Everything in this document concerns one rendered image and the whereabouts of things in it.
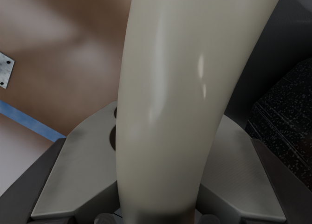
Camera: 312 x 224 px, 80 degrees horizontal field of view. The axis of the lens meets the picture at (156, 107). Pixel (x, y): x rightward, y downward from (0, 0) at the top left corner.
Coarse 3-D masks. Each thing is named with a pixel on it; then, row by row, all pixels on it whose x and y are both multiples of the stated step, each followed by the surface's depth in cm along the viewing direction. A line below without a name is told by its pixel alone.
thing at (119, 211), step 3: (117, 210) 89; (120, 210) 90; (114, 213) 87; (117, 213) 88; (120, 213) 89; (114, 216) 86; (117, 216) 87; (120, 216) 88; (117, 219) 86; (120, 219) 87; (117, 222) 85; (120, 222) 86
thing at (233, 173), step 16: (224, 128) 9; (240, 128) 9; (224, 144) 8; (240, 144) 8; (208, 160) 8; (224, 160) 8; (240, 160) 8; (256, 160) 8; (208, 176) 7; (224, 176) 7; (240, 176) 7; (256, 176) 7; (208, 192) 6; (224, 192) 6; (240, 192) 6; (256, 192) 6; (272, 192) 6; (208, 208) 7; (224, 208) 6; (240, 208) 6; (256, 208) 6; (272, 208) 6
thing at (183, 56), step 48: (144, 0) 3; (192, 0) 3; (240, 0) 3; (144, 48) 4; (192, 48) 3; (240, 48) 4; (144, 96) 4; (192, 96) 4; (144, 144) 4; (192, 144) 4; (144, 192) 5; (192, 192) 6
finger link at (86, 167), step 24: (96, 120) 10; (72, 144) 8; (96, 144) 8; (72, 168) 7; (96, 168) 7; (48, 192) 6; (72, 192) 6; (96, 192) 6; (48, 216) 6; (96, 216) 7
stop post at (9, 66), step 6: (0, 54) 102; (0, 60) 103; (6, 60) 103; (12, 60) 103; (0, 66) 105; (6, 66) 104; (12, 66) 104; (0, 72) 106; (6, 72) 106; (0, 78) 108; (6, 78) 108; (0, 84) 110; (6, 84) 109
